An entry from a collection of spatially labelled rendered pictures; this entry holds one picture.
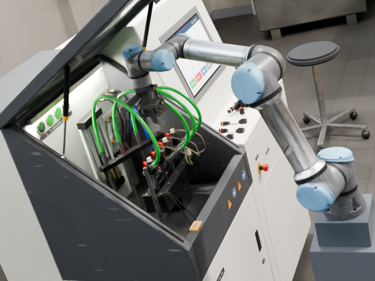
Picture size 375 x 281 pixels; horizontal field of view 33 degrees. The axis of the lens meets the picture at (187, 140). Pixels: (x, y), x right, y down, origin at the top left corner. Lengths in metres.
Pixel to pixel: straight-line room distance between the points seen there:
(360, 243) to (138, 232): 0.76
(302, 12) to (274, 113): 5.12
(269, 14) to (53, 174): 5.12
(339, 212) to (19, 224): 1.17
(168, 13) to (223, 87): 0.49
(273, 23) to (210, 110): 4.21
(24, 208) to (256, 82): 1.01
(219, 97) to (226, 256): 0.92
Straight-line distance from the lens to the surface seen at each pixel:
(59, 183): 2.26
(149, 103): 2.32
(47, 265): 2.55
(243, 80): 1.97
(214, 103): 3.03
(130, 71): 2.28
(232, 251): 2.56
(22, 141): 2.25
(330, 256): 2.29
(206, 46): 2.22
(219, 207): 2.42
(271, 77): 1.99
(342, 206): 2.23
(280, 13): 7.09
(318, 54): 4.45
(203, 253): 2.30
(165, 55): 2.19
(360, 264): 2.29
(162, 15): 2.89
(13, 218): 2.49
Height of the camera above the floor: 2.16
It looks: 24 degrees down
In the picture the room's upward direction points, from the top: 15 degrees counter-clockwise
